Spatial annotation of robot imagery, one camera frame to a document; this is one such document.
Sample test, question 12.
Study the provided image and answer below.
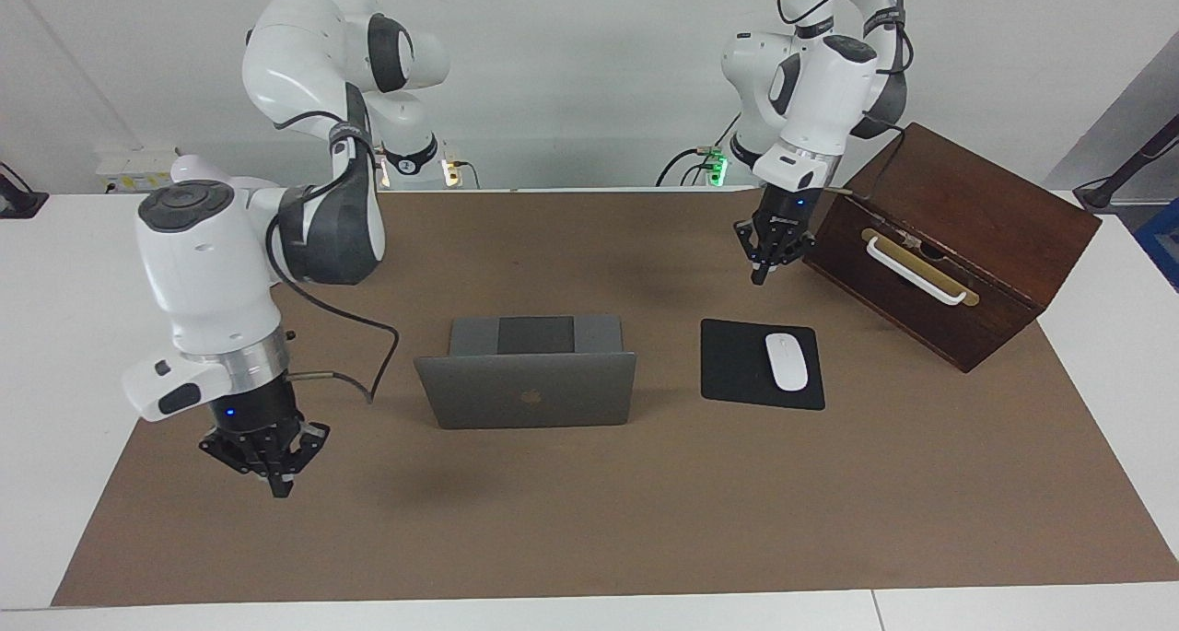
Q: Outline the grey laptop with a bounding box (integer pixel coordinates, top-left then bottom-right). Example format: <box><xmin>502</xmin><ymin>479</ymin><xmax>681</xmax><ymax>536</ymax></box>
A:
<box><xmin>413</xmin><ymin>314</ymin><xmax>638</xmax><ymax>430</ymax></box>

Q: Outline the left arm gripper cable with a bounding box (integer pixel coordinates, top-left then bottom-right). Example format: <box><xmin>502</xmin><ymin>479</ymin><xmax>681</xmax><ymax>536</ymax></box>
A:
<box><xmin>776</xmin><ymin>0</ymin><xmax>915</xmax><ymax>199</ymax></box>

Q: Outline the black stand base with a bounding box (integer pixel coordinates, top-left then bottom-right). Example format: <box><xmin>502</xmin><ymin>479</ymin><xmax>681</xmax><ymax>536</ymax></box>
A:
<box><xmin>0</xmin><ymin>161</ymin><xmax>49</xmax><ymax>219</ymax></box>

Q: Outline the black left arm base cable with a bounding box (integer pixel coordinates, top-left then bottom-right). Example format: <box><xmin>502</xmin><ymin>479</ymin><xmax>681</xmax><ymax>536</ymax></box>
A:
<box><xmin>656</xmin><ymin>113</ymin><xmax>742</xmax><ymax>188</ymax></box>

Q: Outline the black mouse pad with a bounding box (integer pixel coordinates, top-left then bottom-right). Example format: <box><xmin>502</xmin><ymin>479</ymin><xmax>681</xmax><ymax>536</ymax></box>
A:
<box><xmin>700</xmin><ymin>318</ymin><xmax>826</xmax><ymax>412</ymax></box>

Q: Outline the white box handle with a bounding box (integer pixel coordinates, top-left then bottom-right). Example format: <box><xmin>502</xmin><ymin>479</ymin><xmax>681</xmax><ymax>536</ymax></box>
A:
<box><xmin>866</xmin><ymin>236</ymin><xmax>968</xmax><ymax>307</ymax></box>

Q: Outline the arm gripper cable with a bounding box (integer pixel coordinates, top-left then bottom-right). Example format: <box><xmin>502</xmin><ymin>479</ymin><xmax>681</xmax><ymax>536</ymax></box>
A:
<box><xmin>776</xmin><ymin>0</ymin><xmax>915</xmax><ymax>199</ymax></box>
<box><xmin>265</xmin><ymin>111</ymin><xmax>402</xmax><ymax>404</ymax></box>

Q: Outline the black tripod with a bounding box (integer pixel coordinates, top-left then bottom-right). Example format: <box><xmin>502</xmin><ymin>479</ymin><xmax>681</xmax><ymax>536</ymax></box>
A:
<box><xmin>1073</xmin><ymin>113</ymin><xmax>1179</xmax><ymax>211</ymax></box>

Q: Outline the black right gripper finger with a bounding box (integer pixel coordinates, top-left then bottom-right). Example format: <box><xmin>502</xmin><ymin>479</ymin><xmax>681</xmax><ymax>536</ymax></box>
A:
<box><xmin>278</xmin><ymin>419</ymin><xmax>331</xmax><ymax>498</ymax></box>
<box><xmin>198</xmin><ymin>426</ymin><xmax>283</xmax><ymax>500</ymax></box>

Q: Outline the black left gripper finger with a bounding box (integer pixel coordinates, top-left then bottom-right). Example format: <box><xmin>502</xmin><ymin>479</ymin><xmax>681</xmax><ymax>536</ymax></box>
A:
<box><xmin>766</xmin><ymin>228</ymin><xmax>819</xmax><ymax>269</ymax></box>
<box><xmin>733</xmin><ymin>218</ymin><xmax>771</xmax><ymax>286</ymax></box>

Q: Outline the gold handle plate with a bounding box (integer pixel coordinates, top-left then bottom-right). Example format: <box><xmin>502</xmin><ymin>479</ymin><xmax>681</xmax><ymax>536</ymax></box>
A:
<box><xmin>860</xmin><ymin>228</ymin><xmax>981</xmax><ymax>308</ymax></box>

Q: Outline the dark brown wooden box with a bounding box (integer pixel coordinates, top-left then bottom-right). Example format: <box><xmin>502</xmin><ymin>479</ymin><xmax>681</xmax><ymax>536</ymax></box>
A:
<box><xmin>801</xmin><ymin>122</ymin><xmax>1103</xmax><ymax>374</ymax></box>

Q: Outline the white desk lamp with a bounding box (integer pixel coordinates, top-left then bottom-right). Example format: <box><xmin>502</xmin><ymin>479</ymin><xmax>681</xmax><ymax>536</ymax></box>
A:
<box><xmin>170</xmin><ymin>154</ymin><xmax>242</xmax><ymax>188</ymax></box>

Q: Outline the right arm gripper cable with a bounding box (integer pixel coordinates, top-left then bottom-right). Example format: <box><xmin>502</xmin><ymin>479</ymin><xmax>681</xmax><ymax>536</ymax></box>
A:
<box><xmin>265</xmin><ymin>111</ymin><xmax>402</xmax><ymax>404</ymax></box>

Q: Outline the white computer mouse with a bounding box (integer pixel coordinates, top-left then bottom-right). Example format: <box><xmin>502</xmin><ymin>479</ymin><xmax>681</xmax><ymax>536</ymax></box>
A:
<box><xmin>765</xmin><ymin>333</ymin><xmax>810</xmax><ymax>392</ymax></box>

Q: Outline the brown table mat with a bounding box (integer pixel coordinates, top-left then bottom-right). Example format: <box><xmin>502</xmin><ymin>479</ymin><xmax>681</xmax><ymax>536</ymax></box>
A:
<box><xmin>51</xmin><ymin>187</ymin><xmax>1179</xmax><ymax>607</ymax></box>

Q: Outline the white power strip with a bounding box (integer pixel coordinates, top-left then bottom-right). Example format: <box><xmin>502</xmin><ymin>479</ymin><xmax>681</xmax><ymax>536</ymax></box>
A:
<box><xmin>95</xmin><ymin>147</ymin><xmax>181</xmax><ymax>194</ymax></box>

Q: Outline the blue bin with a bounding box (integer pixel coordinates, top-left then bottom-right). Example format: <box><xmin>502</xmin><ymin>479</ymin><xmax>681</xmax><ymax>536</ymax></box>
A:
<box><xmin>1135</xmin><ymin>198</ymin><xmax>1179</xmax><ymax>293</ymax></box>

